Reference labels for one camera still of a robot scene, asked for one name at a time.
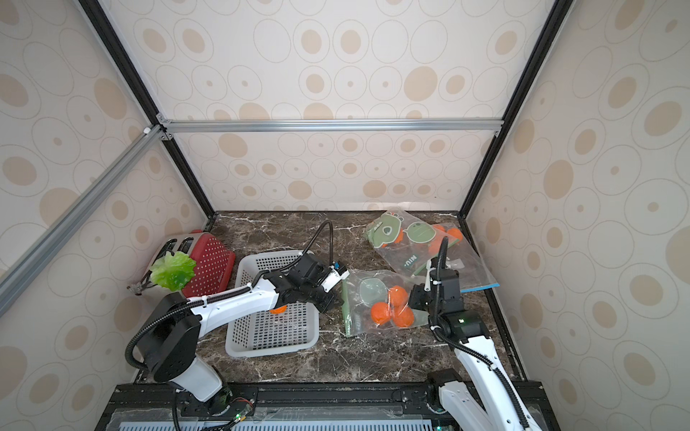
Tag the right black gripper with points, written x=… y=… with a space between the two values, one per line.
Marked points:
x=423 y=294

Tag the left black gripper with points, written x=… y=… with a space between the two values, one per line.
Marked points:
x=329 y=304

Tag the orange toy mandarin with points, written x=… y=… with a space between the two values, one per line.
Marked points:
x=403 y=317
x=397 y=297
x=380 y=313
x=279 y=310

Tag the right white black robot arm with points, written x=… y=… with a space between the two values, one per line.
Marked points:
x=498 y=405

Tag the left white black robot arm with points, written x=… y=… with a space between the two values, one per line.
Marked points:
x=166 y=344

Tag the blue-seal clear zip-top bag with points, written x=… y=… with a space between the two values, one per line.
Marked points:
x=474 y=274

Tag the green-seal clear zip-top bag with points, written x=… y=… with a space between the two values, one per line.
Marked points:
x=401 y=239

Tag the green toy lettuce leaf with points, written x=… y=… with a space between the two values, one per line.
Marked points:
x=173 y=271

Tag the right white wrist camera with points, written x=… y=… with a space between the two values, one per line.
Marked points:
x=431 y=275

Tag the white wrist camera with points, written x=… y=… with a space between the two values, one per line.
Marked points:
x=337 y=273
x=431 y=275

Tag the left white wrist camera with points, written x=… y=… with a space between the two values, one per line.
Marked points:
x=337 y=273

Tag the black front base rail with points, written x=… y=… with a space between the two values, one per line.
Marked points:
x=290 y=406

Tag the silver aluminium back rail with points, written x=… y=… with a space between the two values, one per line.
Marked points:
x=322 y=126

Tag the silver aluminium rail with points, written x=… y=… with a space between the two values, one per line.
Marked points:
x=322 y=126
x=36 y=258

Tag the silver aluminium left rail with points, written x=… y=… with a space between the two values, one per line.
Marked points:
x=36 y=258

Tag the black right corner post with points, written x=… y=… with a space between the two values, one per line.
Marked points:
x=546 y=37

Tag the black corner post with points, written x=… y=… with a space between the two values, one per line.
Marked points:
x=546 y=37
x=96 y=16

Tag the black left corner post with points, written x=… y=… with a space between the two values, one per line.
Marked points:
x=96 y=16

